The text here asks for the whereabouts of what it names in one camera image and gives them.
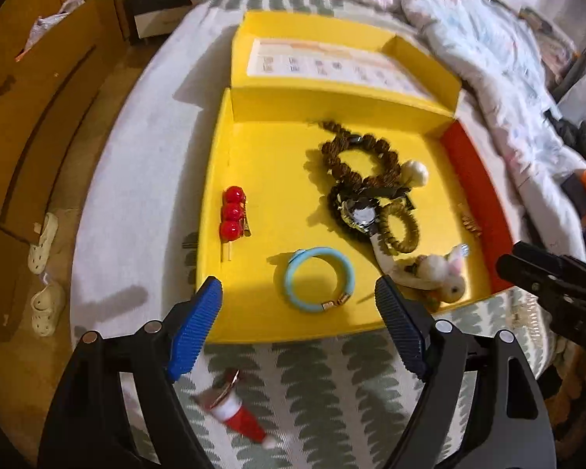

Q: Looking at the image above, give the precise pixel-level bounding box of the white nightstand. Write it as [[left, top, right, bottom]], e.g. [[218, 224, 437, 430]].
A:
[[126, 0, 193, 39]]

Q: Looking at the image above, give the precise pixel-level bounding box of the wooden wardrobe with drawers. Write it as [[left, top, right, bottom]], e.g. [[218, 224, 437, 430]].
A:
[[0, 0, 128, 367]]

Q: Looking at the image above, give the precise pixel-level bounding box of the white clog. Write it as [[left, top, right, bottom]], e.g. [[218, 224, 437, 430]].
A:
[[27, 213, 59, 275], [30, 282, 65, 338]]

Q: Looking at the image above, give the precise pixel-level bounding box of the small santa hat clip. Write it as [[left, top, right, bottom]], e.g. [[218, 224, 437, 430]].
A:
[[193, 369, 277, 449]]

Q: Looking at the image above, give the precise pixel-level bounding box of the red ball hair clip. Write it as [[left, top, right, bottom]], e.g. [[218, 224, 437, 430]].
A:
[[219, 185, 252, 261]]

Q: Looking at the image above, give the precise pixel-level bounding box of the white clog lower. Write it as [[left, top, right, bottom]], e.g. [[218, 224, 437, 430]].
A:
[[30, 282, 65, 338]]

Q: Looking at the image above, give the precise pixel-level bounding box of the brown rudraksha bead bracelet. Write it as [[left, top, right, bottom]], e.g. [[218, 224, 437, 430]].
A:
[[317, 120, 404, 192]]

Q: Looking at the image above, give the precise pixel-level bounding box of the olive spiral hair tie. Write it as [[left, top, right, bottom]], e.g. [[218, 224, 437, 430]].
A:
[[377, 199, 422, 255]]

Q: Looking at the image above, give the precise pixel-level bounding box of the white bunny plush hair tie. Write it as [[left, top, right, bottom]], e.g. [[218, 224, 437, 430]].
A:
[[370, 233, 471, 305]]

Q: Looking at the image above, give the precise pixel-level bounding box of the yellow cardboard box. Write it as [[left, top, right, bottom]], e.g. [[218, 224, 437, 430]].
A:
[[198, 11, 513, 344]]

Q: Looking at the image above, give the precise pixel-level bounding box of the gold rhinestone brooch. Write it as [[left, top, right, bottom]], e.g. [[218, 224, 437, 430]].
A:
[[460, 213, 482, 238]]

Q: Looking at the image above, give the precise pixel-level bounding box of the light blue floral quilt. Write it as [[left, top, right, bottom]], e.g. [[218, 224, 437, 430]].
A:
[[400, 0, 586, 260]]

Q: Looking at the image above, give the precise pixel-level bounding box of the light blue bangle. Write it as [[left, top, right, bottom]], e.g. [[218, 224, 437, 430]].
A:
[[284, 247, 356, 313]]

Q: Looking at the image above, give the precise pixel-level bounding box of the white plastic bag in drawer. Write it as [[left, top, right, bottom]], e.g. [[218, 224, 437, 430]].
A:
[[14, 0, 85, 63]]

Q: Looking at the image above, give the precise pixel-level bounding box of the white seashell hair clip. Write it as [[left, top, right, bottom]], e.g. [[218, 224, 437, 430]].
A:
[[400, 160, 429, 188]]

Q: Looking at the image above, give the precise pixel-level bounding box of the white clog upper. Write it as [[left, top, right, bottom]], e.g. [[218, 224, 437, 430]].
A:
[[27, 213, 59, 275]]

